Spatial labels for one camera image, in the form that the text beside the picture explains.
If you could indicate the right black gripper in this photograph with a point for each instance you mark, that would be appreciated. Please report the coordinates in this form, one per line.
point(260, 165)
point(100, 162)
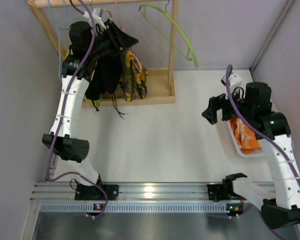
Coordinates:
point(223, 108)

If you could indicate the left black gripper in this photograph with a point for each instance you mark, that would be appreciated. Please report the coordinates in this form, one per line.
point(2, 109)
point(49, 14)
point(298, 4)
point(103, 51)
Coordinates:
point(114, 35)

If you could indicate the pink wire hanger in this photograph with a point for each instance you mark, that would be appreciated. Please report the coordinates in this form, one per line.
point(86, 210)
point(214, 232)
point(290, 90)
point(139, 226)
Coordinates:
point(136, 62)

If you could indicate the camouflage trousers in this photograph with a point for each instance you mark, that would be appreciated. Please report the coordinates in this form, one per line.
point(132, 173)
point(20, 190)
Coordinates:
point(133, 83)

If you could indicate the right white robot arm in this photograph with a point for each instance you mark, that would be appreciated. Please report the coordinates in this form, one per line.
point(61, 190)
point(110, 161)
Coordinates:
point(255, 109)

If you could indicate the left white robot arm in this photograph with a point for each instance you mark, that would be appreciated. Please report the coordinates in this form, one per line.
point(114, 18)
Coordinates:
point(87, 47)

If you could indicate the black trousers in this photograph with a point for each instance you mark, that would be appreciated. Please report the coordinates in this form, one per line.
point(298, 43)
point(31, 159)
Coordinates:
point(111, 70)

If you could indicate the cream wooden hanger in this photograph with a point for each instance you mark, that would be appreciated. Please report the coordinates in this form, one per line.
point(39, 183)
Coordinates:
point(107, 13)

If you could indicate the green plastic hanger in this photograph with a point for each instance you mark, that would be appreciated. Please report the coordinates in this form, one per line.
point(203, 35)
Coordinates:
point(175, 28)

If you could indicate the orange white cloth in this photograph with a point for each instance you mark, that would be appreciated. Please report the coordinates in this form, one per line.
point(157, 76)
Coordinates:
point(244, 137)

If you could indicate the wooden clothes rack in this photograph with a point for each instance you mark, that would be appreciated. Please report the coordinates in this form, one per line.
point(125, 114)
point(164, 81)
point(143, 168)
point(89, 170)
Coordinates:
point(160, 80)

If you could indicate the white plastic basket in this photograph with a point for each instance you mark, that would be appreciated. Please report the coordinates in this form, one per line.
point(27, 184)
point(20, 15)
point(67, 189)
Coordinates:
point(257, 154)

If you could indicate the yellow garment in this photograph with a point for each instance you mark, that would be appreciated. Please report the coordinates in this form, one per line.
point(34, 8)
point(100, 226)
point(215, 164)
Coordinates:
point(89, 66)

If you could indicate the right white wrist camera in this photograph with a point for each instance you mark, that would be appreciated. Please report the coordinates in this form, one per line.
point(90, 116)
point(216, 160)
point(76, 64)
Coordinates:
point(234, 80)

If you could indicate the aluminium mounting rail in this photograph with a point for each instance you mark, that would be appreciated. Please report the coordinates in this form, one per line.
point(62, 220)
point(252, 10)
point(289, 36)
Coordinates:
point(70, 191)

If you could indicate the grey slotted cable duct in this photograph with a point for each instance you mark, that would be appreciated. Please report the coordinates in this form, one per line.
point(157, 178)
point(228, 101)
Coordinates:
point(143, 207)

